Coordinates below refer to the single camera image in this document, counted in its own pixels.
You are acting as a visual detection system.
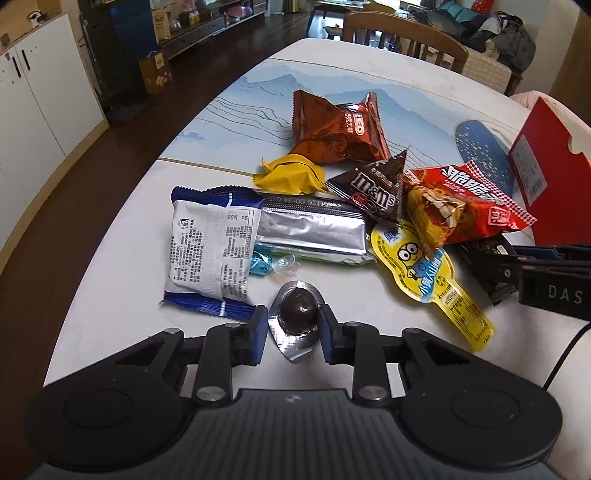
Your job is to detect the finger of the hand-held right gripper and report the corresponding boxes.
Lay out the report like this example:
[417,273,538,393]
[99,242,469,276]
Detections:
[477,254,523,283]
[510,243,591,265]

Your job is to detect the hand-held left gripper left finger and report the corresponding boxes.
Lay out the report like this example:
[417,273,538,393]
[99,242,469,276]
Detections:
[113,305,269,402]

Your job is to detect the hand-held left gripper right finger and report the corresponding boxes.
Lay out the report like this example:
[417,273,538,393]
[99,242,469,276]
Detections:
[318,305,468,401]

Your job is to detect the black snack packet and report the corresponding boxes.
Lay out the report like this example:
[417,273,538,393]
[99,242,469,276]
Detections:
[457,235,520,305]

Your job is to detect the chocolate ball foil blister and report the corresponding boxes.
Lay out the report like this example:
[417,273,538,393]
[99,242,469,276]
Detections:
[268,279,329,364]

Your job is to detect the red chip packet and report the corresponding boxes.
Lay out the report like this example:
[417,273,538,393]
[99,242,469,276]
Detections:
[402,165,539,259]

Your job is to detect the red cardboard box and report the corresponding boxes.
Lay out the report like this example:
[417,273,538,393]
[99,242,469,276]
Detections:
[508,98,591,247]

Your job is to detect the yellow cartoon packet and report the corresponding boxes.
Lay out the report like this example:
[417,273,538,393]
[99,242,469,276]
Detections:
[370,220,495,352]

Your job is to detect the blue white snack packet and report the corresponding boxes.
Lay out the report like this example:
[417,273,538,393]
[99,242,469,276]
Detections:
[159,185,265,319]

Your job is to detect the silver foil packet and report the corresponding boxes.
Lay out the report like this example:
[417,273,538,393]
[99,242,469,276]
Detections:
[252,194,377,268]

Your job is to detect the yellow snack packet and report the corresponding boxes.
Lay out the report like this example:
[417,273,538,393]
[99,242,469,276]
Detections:
[253,154,328,195]

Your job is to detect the blue wrapped candy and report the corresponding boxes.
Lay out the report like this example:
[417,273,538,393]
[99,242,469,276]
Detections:
[249,251,274,277]

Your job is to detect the clear wrapped candy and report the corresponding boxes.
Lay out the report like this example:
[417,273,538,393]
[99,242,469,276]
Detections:
[271,256,301,275]

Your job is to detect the dark triangular chocolate packet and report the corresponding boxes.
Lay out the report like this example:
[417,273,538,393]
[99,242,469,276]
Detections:
[325,148,409,224]

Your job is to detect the brown cookie packet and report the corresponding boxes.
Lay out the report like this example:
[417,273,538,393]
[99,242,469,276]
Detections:
[288,90,391,164]

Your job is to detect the sofa with clothes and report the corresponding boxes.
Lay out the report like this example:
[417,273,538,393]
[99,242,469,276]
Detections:
[411,0,539,95]

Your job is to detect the wooden chair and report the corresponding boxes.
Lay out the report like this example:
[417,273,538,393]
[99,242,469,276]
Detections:
[344,10,469,75]

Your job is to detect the brown paper bag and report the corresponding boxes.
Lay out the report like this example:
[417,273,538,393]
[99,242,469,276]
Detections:
[139,50,174,95]

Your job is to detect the wooden coffee table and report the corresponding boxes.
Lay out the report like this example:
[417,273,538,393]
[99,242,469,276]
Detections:
[307,0,398,33]

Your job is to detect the dark TV cabinet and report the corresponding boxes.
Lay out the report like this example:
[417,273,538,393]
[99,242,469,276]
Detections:
[157,0,269,61]

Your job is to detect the black appliance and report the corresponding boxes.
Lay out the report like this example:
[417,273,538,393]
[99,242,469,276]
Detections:
[78,0,160,112]

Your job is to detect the white cabinet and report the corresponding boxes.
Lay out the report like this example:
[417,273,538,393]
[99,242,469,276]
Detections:
[0,13,109,250]

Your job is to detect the beige paper bag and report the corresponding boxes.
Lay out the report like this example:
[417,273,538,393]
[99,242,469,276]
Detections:
[151,9,172,41]

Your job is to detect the black cable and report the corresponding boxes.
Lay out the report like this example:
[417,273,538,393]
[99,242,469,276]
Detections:
[542,323,591,391]

